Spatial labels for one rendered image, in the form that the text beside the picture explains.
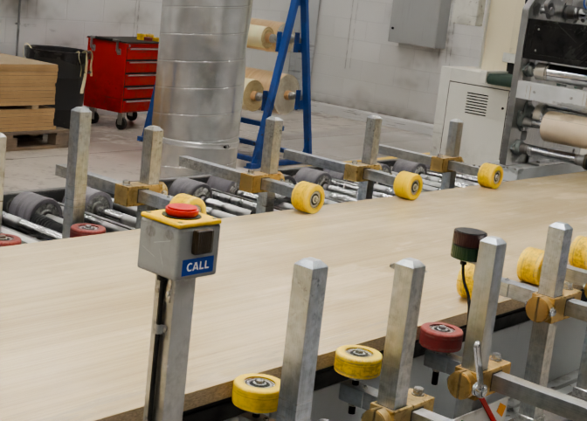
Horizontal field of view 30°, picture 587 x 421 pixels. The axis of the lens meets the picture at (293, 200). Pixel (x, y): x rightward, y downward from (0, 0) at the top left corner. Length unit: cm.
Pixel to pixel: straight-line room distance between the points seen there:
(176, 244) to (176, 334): 12
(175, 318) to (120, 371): 38
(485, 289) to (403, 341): 25
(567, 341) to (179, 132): 336
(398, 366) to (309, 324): 27
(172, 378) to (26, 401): 29
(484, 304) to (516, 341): 64
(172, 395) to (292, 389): 25
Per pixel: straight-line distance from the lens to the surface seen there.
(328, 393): 202
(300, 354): 155
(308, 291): 152
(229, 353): 182
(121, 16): 1091
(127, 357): 177
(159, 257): 131
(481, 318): 196
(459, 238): 195
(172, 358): 136
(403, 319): 174
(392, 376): 178
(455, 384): 198
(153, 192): 272
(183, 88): 576
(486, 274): 194
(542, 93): 448
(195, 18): 572
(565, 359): 285
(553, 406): 197
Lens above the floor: 151
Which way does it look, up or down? 11 degrees down
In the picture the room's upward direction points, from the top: 6 degrees clockwise
